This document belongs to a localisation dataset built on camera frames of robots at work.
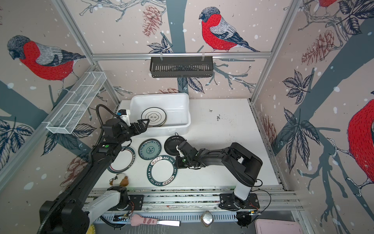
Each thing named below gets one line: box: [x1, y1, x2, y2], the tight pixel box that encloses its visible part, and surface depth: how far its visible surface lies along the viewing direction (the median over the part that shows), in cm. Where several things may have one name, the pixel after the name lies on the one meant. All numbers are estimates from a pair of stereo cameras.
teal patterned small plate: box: [138, 138, 162, 161], surface depth 95 cm
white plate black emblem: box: [141, 106, 168, 128], surface depth 109 cm
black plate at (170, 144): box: [164, 135, 186, 156], surface depth 97 cm
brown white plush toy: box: [109, 173, 130, 188], surface depth 81 cm
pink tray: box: [254, 218, 305, 234], surface depth 67 cm
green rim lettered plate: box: [146, 155, 178, 187], surface depth 86 cm
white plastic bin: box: [129, 92, 192, 137], surface depth 108 cm
